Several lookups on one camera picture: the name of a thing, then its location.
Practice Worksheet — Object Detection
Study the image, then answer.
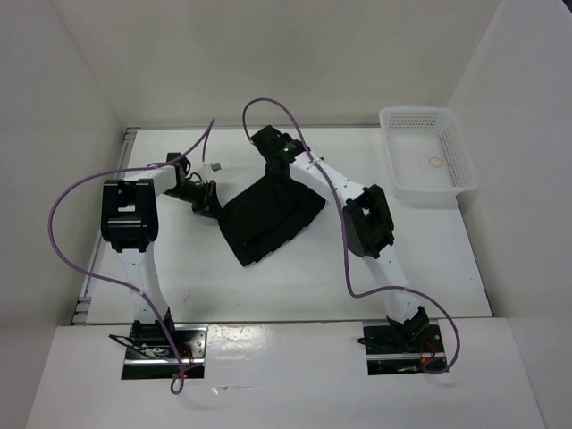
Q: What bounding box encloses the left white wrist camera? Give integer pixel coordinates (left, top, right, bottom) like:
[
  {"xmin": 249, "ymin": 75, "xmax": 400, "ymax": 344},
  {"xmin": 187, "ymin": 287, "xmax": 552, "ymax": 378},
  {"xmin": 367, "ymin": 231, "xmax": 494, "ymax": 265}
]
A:
[{"xmin": 198, "ymin": 162, "xmax": 222, "ymax": 181}]

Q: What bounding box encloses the black pleated skirt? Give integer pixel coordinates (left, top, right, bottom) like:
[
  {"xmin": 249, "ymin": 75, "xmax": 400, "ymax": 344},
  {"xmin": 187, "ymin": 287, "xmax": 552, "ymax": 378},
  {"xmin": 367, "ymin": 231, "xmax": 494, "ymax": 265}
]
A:
[{"xmin": 218, "ymin": 176, "xmax": 325, "ymax": 267}]

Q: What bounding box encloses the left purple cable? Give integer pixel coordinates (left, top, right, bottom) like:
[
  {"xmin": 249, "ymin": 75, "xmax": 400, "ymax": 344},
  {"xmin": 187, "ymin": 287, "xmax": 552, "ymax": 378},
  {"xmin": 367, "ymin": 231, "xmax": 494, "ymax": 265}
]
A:
[{"xmin": 47, "ymin": 118, "xmax": 216, "ymax": 395}]

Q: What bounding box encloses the white plastic basket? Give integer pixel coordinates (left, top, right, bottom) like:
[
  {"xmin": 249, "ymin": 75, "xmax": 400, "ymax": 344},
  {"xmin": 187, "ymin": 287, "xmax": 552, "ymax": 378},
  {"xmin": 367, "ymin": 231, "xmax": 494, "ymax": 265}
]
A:
[{"xmin": 379, "ymin": 106, "xmax": 480, "ymax": 200}]

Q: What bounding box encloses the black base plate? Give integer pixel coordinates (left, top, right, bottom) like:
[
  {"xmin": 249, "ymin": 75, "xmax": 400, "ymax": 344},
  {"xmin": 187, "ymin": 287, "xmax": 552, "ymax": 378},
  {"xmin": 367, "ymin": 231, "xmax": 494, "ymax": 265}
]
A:
[
  {"xmin": 357, "ymin": 322, "xmax": 448, "ymax": 375},
  {"xmin": 108, "ymin": 324, "xmax": 208, "ymax": 380}
]

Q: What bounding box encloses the orange rubber band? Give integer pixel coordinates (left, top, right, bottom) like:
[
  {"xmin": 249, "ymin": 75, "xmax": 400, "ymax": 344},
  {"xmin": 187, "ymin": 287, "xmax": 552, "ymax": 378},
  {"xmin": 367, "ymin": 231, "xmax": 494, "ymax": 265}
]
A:
[{"xmin": 429, "ymin": 156, "xmax": 443, "ymax": 168}]

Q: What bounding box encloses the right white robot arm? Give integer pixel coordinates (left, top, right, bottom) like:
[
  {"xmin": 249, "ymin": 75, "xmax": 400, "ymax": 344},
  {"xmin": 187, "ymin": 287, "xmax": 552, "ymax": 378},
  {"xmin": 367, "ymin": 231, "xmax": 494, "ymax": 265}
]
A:
[{"xmin": 250, "ymin": 125, "xmax": 429, "ymax": 351}]

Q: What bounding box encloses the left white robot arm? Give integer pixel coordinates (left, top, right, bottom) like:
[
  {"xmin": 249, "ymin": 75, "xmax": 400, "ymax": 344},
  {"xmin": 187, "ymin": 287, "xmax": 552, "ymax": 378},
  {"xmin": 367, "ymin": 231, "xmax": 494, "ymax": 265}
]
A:
[{"xmin": 101, "ymin": 153, "xmax": 222, "ymax": 358}]

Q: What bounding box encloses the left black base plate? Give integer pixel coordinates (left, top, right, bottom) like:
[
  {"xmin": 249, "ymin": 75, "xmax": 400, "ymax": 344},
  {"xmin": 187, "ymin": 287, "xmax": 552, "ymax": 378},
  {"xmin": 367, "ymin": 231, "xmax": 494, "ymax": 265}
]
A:
[{"xmin": 108, "ymin": 324, "xmax": 208, "ymax": 380}]

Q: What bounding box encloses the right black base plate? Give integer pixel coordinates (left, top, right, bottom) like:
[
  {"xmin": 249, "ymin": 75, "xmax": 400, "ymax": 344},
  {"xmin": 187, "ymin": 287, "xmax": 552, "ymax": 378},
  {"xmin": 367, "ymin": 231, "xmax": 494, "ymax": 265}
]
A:
[{"xmin": 357, "ymin": 322, "xmax": 448, "ymax": 375}]

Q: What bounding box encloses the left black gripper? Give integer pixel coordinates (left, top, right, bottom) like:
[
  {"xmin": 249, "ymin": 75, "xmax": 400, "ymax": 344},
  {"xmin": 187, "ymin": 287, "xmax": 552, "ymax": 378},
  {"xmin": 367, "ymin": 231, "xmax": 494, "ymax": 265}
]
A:
[{"xmin": 163, "ymin": 180, "xmax": 226, "ymax": 221}]

